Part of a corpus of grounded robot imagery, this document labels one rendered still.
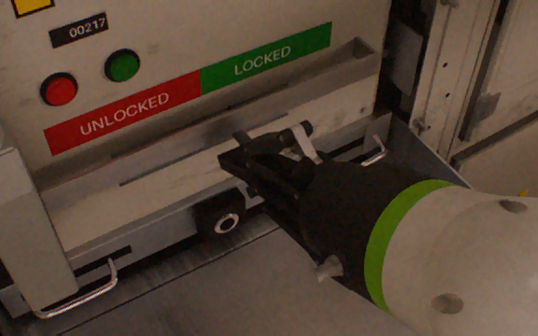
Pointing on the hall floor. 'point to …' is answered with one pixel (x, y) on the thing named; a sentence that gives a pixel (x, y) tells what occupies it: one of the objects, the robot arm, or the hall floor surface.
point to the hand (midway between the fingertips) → (245, 163)
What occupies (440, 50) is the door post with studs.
